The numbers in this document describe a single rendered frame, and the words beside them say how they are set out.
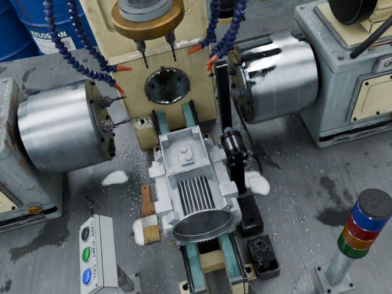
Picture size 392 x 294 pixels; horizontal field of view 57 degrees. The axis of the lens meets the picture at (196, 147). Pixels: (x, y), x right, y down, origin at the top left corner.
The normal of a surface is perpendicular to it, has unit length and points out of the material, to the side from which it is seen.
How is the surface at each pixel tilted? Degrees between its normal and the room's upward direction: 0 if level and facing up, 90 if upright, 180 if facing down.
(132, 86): 90
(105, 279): 51
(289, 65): 36
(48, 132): 43
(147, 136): 90
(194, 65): 90
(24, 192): 89
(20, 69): 0
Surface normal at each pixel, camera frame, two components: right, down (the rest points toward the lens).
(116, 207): -0.13, -0.60
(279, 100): 0.18, 0.61
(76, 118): 0.03, -0.04
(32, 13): -0.20, 0.80
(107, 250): 0.67, -0.57
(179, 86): 0.22, 0.76
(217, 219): -0.62, -0.37
